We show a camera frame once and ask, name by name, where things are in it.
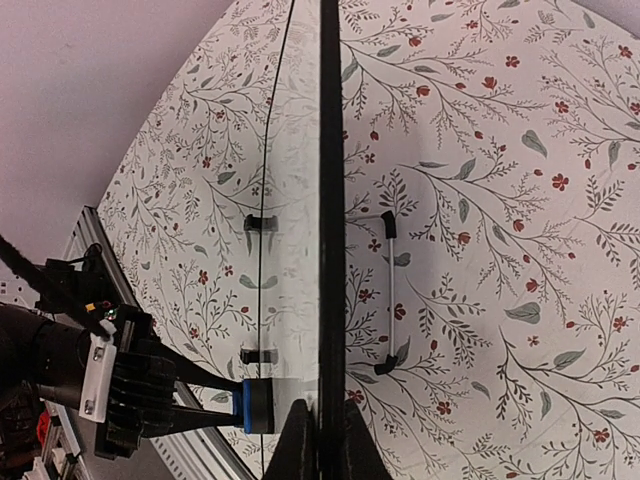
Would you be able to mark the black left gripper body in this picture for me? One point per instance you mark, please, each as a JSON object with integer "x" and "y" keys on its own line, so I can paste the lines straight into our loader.
{"x": 142, "y": 388}

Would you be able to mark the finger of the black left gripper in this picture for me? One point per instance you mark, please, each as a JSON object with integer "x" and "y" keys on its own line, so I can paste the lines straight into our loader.
{"x": 180, "y": 419}
{"x": 189, "y": 373}

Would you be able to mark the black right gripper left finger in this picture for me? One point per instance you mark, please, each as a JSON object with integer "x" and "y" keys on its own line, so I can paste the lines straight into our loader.
{"x": 294, "y": 456}

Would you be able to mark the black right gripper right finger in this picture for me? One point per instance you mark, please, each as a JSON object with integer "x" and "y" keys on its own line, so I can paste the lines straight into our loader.
{"x": 362, "y": 460}

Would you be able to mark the blue whiteboard eraser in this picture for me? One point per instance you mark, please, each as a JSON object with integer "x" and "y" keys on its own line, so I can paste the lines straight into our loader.
{"x": 253, "y": 404}

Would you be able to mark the white whiteboard black frame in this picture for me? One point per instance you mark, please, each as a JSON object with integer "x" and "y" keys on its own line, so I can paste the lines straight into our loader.
{"x": 302, "y": 263}

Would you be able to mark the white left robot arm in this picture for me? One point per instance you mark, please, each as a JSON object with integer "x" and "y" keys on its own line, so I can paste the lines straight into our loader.
{"x": 51, "y": 358}

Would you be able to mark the metal whiteboard stand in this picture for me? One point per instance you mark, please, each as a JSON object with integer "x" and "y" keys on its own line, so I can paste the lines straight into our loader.
{"x": 388, "y": 220}

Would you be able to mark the floral patterned table mat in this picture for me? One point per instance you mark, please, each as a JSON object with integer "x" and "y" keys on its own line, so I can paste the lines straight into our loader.
{"x": 504, "y": 136}

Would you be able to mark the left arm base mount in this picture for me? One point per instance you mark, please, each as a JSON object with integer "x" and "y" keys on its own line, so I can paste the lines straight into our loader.
{"x": 87, "y": 280}

